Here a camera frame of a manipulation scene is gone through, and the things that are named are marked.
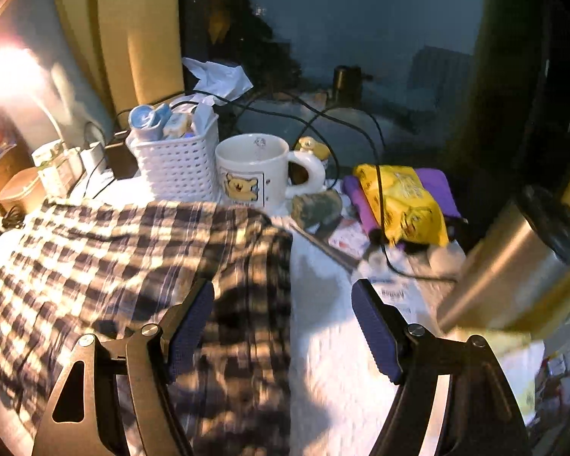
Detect grey metal bar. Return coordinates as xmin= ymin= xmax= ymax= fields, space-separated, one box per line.
xmin=270 ymin=216 xmax=369 ymax=276

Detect white green milk carton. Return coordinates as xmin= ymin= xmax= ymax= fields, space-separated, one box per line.
xmin=32 ymin=139 xmax=79 ymax=196

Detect pale yellow paper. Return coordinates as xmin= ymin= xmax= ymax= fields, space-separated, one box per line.
xmin=458 ymin=327 xmax=545 ymax=426

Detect white charger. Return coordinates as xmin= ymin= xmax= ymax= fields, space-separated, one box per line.
xmin=83 ymin=141 xmax=106 ymax=172

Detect white plastic lattice basket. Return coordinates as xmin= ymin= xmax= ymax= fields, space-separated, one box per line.
xmin=126 ymin=111 xmax=219 ymax=203

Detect white bear print mug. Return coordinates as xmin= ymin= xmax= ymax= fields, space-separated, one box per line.
xmin=215 ymin=134 xmax=326 ymax=212

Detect white power strip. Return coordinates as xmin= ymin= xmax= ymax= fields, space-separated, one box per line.
xmin=64 ymin=149 xmax=117 ymax=191

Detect yellow toy figure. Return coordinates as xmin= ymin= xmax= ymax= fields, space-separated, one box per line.
xmin=294 ymin=136 xmax=332 ymax=172

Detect black charger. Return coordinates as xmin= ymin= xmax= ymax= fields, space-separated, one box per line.
xmin=103 ymin=128 xmax=138 ymax=179

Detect yellow curtain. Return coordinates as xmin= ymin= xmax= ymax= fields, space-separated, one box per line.
xmin=50 ymin=0 xmax=184 ymax=115

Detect plaid pants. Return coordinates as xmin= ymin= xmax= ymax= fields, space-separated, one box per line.
xmin=0 ymin=198 xmax=295 ymax=456

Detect coiled black cable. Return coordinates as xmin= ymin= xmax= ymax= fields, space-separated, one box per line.
xmin=0 ymin=206 xmax=25 ymax=239

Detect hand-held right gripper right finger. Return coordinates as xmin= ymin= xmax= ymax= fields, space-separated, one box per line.
xmin=351 ymin=278 xmax=533 ymax=456

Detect purple pouch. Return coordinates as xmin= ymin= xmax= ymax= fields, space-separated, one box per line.
xmin=344 ymin=167 xmax=461 ymax=243

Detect brown lidded container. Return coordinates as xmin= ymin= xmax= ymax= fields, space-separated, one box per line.
xmin=0 ymin=167 xmax=46 ymax=214

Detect yellow snack packet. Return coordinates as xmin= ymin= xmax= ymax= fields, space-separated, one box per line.
xmin=353 ymin=164 xmax=450 ymax=247

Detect white printed paper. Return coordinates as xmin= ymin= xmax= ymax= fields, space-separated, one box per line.
xmin=373 ymin=273 xmax=454 ymax=326

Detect crumpled white tissue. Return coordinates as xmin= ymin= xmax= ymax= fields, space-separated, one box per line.
xmin=182 ymin=57 xmax=254 ymax=100

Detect blue white tube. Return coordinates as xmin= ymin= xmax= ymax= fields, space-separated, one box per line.
xmin=129 ymin=103 xmax=174 ymax=139

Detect crumpled plastic wrap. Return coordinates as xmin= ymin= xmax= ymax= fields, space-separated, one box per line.
xmin=191 ymin=95 xmax=218 ymax=136

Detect steel thermos bottle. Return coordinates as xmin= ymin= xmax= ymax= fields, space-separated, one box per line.
xmin=437 ymin=185 xmax=570 ymax=333

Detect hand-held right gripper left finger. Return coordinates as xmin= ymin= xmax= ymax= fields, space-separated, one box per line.
xmin=32 ymin=278 xmax=215 ymax=456

